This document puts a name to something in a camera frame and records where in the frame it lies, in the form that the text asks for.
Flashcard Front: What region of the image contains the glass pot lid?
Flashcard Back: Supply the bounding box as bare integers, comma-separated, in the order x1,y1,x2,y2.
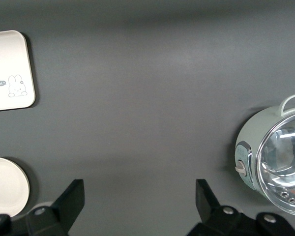
257,112,295,218

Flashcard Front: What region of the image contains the round cream plate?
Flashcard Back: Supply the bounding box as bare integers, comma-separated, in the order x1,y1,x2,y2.
0,157,30,218

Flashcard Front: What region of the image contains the pale green electric pot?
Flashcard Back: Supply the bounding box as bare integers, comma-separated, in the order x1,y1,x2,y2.
235,94,295,195

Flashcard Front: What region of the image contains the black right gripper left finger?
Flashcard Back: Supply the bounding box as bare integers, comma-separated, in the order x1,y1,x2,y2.
0,179,85,236

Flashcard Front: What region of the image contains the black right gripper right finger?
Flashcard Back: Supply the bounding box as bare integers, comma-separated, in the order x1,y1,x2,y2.
186,178,295,236

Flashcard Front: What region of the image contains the cream tray with rabbit print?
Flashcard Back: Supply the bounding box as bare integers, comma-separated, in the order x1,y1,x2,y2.
0,29,37,113

